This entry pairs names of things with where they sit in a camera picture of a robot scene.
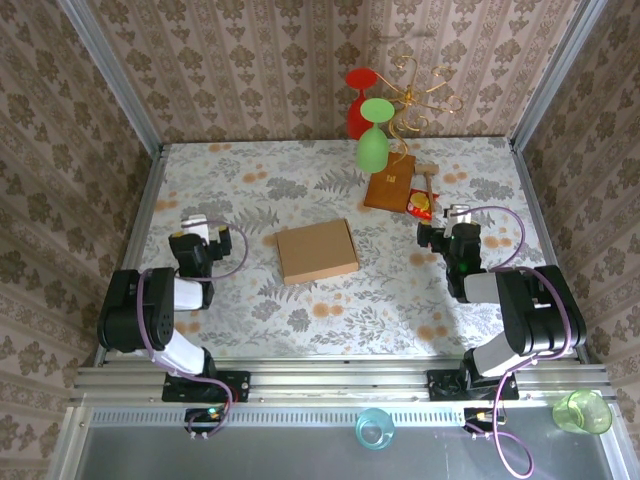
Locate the floral patterned table cover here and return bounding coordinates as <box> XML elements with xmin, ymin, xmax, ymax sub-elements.
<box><xmin>117</xmin><ymin>137</ymin><xmax>574</xmax><ymax>359</ymax></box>

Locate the aluminium table side rail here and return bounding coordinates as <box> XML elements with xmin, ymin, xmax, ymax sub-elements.
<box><xmin>94</xmin><ymin>144</ymin><xmax>166</xmax><ymax>366</ymax></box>
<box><xmin>509</xmin><ymin>139</ymin><xmax>591</xmax><ymax>364</ymax></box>

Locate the aluminium mounting rail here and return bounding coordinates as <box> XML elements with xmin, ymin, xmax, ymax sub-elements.
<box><xmin>69</xmin><ymin>363</ymin><xmax>614</xmax><ymax>406</ymax></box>

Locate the gold wire glass rack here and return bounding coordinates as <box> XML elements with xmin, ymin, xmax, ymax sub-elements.
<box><xmin>377</xmin><ymin>54</ymin><xmax>466</xmax><ymax>154</ymax></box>

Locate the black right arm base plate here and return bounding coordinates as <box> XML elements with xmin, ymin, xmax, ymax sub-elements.
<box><xmin>427</xmin><ymin>368</ymin><xmax>521</xmax><ymax>401</ymax></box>

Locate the red snack packet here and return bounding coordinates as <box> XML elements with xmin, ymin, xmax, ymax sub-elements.
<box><xmin>404</xmin><ymin>188</ymin><xmax>441</xmax><ymax>221</ymax></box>

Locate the small black circuit board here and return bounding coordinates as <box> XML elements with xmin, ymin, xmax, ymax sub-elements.
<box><xmin>463</xmin><ymin>407</ymin><xmax>501</xmax><ymax>434</ymax></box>
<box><xmin>184</xmin><ymin>407</ymin><xmax>229</xmax><ymax>434</ymax></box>

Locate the green plastic cup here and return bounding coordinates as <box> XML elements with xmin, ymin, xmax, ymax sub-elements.
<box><xmin>551</xmin><ymin>389</ymin><xmax>614</xmax><ymax>435</ymax></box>

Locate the red plastic wine glass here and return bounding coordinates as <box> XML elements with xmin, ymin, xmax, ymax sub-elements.
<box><xmin>344</xmin><ymin>68</ymin><xmax>381</xmax><ymax>141</ymax></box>

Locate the blue plastic cup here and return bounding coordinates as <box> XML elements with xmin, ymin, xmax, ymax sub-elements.
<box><xmin>354</xmin><ymin>407</ymin><xmax>396</xmax><ymax>451</ymax></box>

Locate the brown cardboard paper box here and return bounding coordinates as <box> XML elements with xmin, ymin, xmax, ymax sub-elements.
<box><xmin>274</xmin><ymin>218</ymin><xmax>360</xmax><ymax>286</ymax></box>

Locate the grey metal tray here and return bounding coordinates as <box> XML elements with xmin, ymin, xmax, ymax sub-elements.
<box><xmin>47</xmin><ymin>404</ymin><xmax>631</xmax><ymax>480</ymax></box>

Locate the small wooden mallet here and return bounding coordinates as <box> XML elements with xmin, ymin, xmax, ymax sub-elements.
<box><xmin>416</xmin><ymin>164</ymin><xmax>440</xmax><ymax>201</ymax></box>

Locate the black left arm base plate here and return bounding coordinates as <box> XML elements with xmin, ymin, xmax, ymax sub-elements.
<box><xmin>162</xmin><ymin>369</ymin><xmax>251</xmax><ymax>403</ymax></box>

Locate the brown wooden board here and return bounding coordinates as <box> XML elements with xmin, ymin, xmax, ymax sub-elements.
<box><xmin>363</xmin><ymin>152</ymin><xmax>418</xmax><ymax>215</ymax></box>

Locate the green plastic wine glass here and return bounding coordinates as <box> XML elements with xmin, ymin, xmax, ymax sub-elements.
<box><xmin>355</xmin><ymin>98</ymin><xmax>394</xmax><ymax>175</ymax></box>

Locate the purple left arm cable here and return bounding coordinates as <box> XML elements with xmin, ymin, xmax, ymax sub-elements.
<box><xmin>137</xmin><ymin>219</ymin><xmax>250</xmax><ymax>444</ymax></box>

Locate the aluminium frame post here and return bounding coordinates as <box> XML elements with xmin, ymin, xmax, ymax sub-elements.
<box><xmin>54</xmin><ymin>0</ymin><xmax>164</xmax><ymax>156</ymax></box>
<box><xmin>509</xmin><ymin>0</ymin><xmax>609</xmax><ymax>151</ymax></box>

